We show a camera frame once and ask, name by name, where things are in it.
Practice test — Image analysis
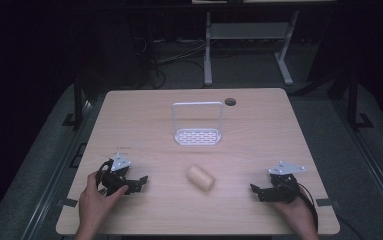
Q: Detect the person's left hand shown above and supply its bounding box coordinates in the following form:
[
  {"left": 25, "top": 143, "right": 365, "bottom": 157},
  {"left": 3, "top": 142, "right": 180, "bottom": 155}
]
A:
[{"left": 78, "top": 165, "right": 130, "bottom": 236}]

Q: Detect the white perforated rack with handle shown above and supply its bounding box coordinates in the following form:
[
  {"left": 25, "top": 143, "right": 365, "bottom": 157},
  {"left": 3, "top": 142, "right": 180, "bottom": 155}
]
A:
[{"left": 171, "top": 101, "right": 225, "bottom": 147}]

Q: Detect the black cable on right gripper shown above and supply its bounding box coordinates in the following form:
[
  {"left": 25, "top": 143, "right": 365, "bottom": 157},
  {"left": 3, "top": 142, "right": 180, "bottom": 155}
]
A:
[{"left": 295, "top": 182, "right": 320, "bottom": 232}]

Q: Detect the white metal desk frame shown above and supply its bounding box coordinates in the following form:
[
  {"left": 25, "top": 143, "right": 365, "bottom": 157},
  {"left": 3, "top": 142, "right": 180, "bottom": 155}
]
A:
[{"left": 202, "top": 9, "right": 301, "bottom": 88}]

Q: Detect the black metal stand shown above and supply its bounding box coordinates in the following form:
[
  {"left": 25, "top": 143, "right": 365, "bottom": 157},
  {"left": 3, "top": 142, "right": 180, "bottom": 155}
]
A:
[
  {"left": 342, "top": 71, "right": 375, "bottom": 131},
  {"left": 62, "top": 71, "right": 92, "bottom": 129}
]

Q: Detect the bundle of floor cables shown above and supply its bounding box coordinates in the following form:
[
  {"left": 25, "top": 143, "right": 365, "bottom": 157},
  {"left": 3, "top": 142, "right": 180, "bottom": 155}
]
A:
[{"left": 130, "top": 34, "right": 210, "bottom": 89}]

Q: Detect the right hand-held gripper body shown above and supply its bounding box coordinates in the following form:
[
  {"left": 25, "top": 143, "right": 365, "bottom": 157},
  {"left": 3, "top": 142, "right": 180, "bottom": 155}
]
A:
[{"left": 258, "top": 160, "right": 307, "bottom": 204}]

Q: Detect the beige bread roll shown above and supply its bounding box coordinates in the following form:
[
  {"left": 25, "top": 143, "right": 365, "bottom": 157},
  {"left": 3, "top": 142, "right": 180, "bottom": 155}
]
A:
[{"left": 186, "top": 164, "right": 217, "bottom": 193}]

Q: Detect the person's right hand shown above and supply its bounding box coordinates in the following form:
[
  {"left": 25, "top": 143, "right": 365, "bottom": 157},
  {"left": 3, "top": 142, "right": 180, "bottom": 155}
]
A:
[{"left": 272, "top": 194, "right": 317, "bottom": 236}]

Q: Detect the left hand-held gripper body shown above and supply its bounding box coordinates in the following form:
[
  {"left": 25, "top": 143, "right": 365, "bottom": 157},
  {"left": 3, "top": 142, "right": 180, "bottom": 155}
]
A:
[{"left": 95, "top": 152, "right": 143, "bottom": 197}]

